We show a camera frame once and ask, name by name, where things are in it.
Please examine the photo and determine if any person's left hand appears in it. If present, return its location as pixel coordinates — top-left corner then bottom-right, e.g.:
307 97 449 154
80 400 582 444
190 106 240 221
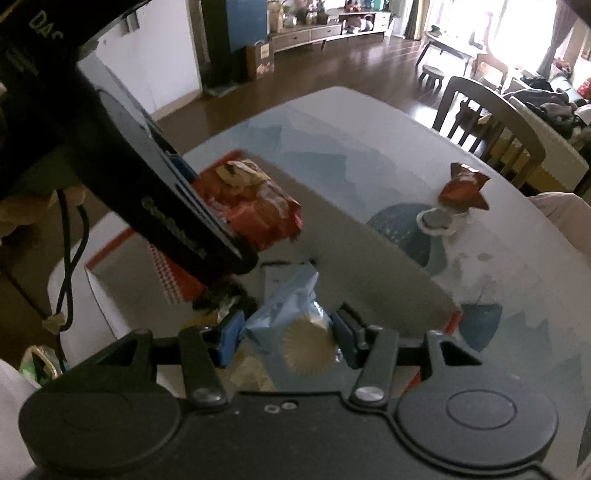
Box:
0 191 58 238

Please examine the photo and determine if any large red snack bag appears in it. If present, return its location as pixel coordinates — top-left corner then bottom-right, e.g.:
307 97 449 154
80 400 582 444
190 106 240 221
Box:
191 151 303 252

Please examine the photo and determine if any beige sofa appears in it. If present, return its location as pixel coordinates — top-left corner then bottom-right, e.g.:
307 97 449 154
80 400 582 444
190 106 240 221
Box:
509 97 589 192

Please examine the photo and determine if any paper gift bag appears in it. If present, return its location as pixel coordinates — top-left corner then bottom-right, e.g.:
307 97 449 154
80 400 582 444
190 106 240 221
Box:
245 41 274 80

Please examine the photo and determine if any pile of dark clothes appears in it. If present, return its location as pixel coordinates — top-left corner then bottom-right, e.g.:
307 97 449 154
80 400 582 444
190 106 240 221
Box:
503 77 590 144

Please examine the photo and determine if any pink covered chair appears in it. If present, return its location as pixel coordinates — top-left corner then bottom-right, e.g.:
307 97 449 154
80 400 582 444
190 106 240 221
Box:
529 192 591 257

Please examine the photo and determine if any small round stool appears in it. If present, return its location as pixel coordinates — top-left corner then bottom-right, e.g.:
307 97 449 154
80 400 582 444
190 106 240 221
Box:
419 65 445 90

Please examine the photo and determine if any round coffee table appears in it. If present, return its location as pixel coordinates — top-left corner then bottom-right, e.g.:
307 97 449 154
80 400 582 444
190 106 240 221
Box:
416 31 480 72

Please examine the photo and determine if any long tv cabinet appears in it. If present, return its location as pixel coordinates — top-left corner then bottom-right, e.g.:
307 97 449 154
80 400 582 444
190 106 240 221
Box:
269 9 391 53

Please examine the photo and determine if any black cable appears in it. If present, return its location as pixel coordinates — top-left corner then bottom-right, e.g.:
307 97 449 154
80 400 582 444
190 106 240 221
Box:
0 186 91 370

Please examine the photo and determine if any dark wooden chair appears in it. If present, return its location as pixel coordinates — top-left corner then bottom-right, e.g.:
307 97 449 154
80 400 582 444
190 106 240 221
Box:
433 76 546 189

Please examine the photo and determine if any light blue cookie packet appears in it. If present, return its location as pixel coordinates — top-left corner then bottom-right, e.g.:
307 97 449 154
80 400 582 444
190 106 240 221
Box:
242 265 356 393

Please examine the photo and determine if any red cardboard box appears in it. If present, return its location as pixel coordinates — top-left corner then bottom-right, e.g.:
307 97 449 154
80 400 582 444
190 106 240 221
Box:
85 148 464 393

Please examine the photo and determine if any dark red snack bag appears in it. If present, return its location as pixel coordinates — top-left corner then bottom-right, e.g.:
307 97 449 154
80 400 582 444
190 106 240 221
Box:
438 163 490 212

